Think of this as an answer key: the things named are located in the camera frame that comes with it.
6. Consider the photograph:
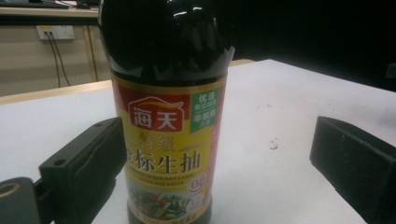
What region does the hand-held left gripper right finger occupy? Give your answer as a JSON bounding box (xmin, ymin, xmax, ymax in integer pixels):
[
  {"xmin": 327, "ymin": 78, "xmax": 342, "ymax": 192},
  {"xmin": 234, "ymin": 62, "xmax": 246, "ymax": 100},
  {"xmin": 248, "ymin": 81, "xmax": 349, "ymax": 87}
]
[{"xmin": 309, "ymin": 116, "xmax": 396, "ymax": 224}]

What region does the black power cable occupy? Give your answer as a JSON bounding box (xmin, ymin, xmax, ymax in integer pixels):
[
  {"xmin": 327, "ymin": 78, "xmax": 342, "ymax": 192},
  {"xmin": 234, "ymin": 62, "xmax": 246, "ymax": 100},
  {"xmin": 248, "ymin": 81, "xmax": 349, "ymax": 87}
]
[
  {"xmin": 49, "ymin": 31, "xmax": 72, "ymax": 87},
  {"xmin": 45, "ymin": 31, "xmax": 62, "ymax": 89}
]

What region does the dark soy sauce bottle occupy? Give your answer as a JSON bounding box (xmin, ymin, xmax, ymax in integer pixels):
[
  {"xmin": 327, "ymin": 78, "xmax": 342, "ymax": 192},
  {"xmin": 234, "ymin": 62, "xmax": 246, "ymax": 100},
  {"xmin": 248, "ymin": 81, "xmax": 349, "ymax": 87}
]
[{"xmin": 98, "ymin": 0, "xmax": 236, "ymax": 224}]

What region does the white wall socket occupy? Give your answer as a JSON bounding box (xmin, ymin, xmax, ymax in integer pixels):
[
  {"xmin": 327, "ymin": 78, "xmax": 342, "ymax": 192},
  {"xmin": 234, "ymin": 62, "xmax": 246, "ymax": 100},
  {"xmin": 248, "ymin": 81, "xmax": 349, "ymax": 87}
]
[{"xmin": 35, "ymin": 24, "xmax": 76, "ymax": 41}]

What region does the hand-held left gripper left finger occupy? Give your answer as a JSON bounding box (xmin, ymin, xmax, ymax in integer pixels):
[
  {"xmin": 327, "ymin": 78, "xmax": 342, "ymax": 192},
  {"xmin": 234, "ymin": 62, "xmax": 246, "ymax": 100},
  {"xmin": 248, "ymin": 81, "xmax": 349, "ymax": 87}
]
[{"xmin": 38, "ymin": 117, "xmax": 128, "ymax": 224}]

